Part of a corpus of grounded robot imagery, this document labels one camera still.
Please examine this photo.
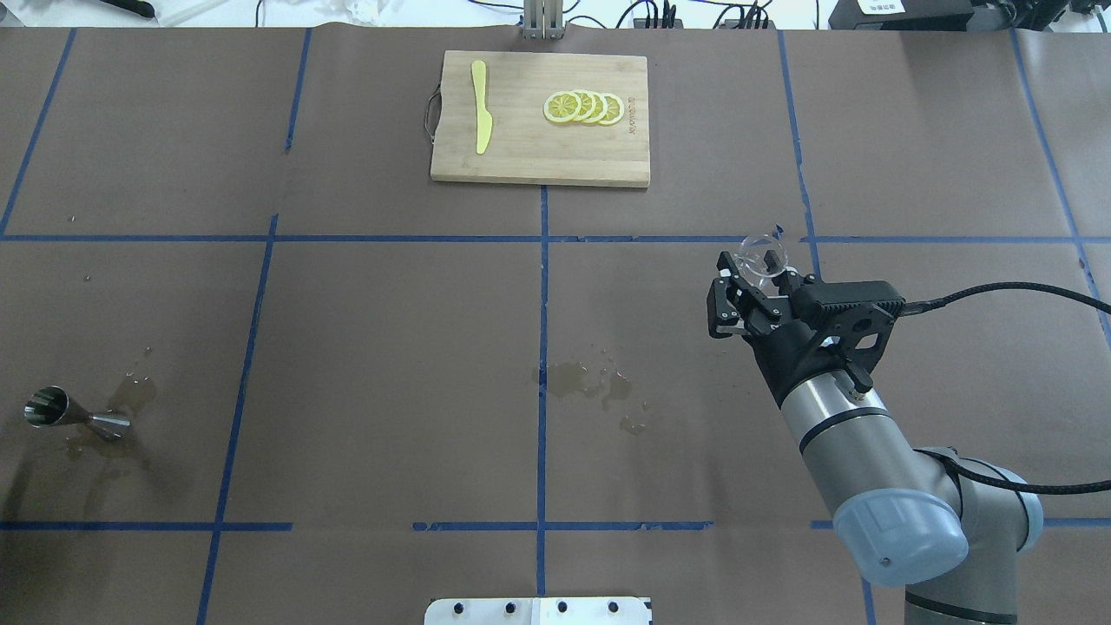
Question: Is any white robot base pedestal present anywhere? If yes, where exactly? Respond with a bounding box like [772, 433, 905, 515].
[424, 596, 654, 624]

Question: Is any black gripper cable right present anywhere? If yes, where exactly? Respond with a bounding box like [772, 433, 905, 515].
[898, 280, 1111, 494]

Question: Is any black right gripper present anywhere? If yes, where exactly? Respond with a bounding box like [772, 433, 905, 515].
[707, 252, 825, 409]

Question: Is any black small pc box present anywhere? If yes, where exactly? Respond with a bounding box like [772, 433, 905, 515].
[828, 1, 975, 31]

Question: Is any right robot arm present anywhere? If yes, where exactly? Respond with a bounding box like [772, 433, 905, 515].
[707, 252, 1044, 624]

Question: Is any yellow plastic knife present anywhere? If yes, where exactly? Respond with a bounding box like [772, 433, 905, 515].
[470, 59, 496, 155]

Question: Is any steel jigger measuring cup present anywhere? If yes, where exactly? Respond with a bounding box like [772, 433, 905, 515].
[23, 386, 131, 442]

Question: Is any bamboo cutting board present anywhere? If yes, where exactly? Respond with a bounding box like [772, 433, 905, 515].
[430, 50, 651, 188]

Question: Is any aluminium frame post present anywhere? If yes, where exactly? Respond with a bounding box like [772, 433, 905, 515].
[521, 0, 565, 40]

